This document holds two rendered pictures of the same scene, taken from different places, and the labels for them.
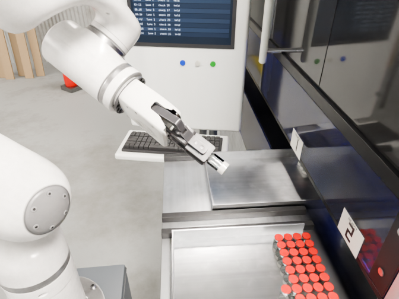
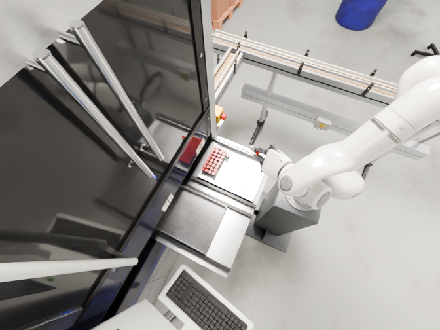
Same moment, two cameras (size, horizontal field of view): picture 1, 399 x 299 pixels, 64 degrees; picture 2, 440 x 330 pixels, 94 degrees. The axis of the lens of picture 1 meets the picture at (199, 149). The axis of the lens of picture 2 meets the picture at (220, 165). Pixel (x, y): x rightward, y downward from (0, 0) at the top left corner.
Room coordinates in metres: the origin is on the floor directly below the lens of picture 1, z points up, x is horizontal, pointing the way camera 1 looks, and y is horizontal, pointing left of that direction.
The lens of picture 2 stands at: (0.86, 0.05, 1.99)
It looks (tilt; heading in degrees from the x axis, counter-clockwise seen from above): 66 degrees down; 211
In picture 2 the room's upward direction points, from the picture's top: 1 degrees counter-clockwise
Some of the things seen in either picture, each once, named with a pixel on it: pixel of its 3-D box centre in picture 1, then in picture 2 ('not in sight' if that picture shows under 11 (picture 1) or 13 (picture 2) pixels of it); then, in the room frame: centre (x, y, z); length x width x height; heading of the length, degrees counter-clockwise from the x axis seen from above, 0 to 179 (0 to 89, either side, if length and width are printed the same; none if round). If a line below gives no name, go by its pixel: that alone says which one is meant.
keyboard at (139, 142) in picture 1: (173, 143); (205, 310); (1.12, 0.11, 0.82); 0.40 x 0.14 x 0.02; 83
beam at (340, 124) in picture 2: not in sight; (325, 119); (-0.55, 0.31, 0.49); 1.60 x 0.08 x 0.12; 94
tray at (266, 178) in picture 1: (262, 177); (187, 215); (0.79, -0.20, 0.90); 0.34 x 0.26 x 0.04; 94
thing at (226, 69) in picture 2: not in sight; (215, 83); (-0.07, -0.52, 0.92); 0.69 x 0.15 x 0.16; 4
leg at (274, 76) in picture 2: not in sight; (266, 101); (-0.51, -0.23, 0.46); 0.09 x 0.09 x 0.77; 4
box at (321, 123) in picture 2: not in sight; (322, 123); (-0.48, 0.30, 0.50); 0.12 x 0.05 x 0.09; 94
